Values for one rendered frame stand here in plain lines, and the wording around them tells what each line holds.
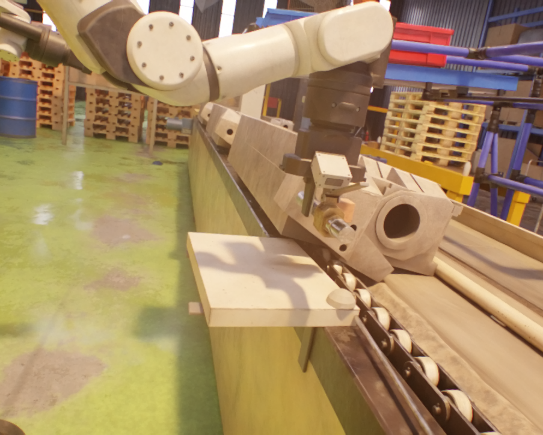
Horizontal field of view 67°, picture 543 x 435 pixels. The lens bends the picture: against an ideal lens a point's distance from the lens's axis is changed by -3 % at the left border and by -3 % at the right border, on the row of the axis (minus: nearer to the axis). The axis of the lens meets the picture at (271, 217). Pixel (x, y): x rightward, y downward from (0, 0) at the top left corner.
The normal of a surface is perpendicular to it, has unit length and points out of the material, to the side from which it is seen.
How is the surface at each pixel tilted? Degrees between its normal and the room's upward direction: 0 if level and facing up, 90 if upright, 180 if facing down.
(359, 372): 0
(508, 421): 42
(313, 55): 117
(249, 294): 0
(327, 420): 90
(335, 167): 30
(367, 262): 90
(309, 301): 0
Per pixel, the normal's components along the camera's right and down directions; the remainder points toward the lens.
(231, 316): 0.28, 0.29
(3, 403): 0.16, -0.95
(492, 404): -0.51, -0.80
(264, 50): 0.32, 0.05
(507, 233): -0.97, -0.09
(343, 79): -0.05, 0.25
